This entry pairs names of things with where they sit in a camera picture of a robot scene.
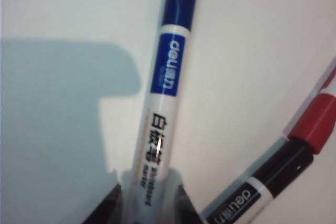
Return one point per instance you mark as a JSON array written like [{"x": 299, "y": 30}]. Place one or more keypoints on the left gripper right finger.
[{"x": 189, "y": 211}]

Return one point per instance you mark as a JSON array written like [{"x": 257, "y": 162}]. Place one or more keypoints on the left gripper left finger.
[{"x": 110, "y": 211}]

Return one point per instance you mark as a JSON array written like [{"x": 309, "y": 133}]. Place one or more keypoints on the black cap whiteboard marker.
[{"x": 275, "y": 171}]

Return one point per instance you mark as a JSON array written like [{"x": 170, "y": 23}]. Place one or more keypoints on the blue cap whiteboard marker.
[{"x": 170, "y": 77}]

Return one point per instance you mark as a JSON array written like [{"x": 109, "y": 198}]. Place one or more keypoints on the red cap whiteboard marker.
[{"x": 315, "y": 121}]

